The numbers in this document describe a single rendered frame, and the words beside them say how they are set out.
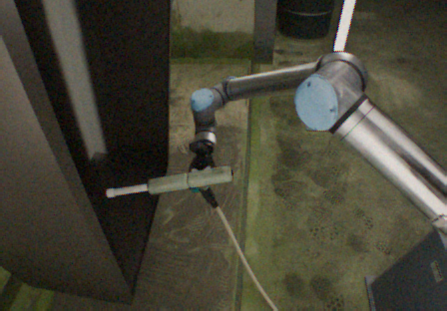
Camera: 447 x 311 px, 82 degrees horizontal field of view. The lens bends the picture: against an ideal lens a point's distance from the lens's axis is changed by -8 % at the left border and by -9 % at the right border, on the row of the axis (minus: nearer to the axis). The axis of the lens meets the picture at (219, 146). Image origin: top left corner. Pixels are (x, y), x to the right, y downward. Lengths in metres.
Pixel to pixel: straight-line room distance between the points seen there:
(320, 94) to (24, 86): 0.52
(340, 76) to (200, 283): 1.12
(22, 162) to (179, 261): 1.20
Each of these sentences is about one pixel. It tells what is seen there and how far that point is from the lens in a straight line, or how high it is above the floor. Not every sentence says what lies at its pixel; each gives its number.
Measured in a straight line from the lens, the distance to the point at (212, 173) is 0.93.
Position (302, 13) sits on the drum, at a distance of 3.08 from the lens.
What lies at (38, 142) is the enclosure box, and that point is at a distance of 0.33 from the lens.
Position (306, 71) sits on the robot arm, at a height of 0.98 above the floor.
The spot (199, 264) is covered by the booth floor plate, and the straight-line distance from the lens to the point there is 1.47.
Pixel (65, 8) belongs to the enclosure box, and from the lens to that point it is 0.97.
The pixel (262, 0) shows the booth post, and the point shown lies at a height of 0.60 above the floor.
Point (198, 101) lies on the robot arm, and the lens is 1.07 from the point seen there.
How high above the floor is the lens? 1.42
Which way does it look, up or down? 47 degrees down
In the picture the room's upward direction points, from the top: 6 degrees counter-clockwise
